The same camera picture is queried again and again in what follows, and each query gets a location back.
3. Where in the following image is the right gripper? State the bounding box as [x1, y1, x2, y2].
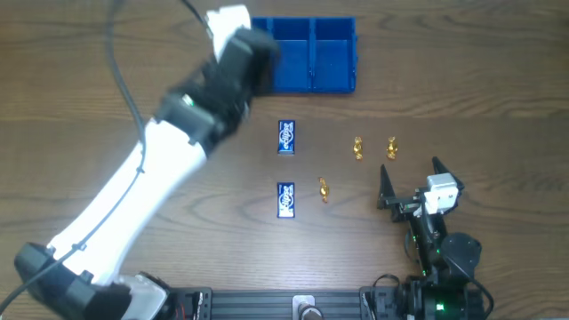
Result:
[377, 156, 466, 223]

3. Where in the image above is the mounting rail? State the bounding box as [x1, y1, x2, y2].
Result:
[166, 286, 485, 320]

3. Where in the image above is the blue candy pack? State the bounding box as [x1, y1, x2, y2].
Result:
[276, 119, 297, 156]
[276, 181, 296, 220]

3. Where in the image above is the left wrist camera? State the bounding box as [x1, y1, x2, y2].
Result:
[204, 4, 253, 61]

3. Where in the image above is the black cable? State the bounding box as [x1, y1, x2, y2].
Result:
[461, 266, 495, 319]
[0, 0, 214, 315]

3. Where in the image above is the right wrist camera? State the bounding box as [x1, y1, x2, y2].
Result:
[424, 172, 460, 216]

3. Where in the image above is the blue tray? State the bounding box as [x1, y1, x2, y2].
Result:
[251, 16, 358, 95]

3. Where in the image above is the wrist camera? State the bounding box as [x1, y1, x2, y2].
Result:
[424, 172, 460, 216]
[204, 4, 253, 61]

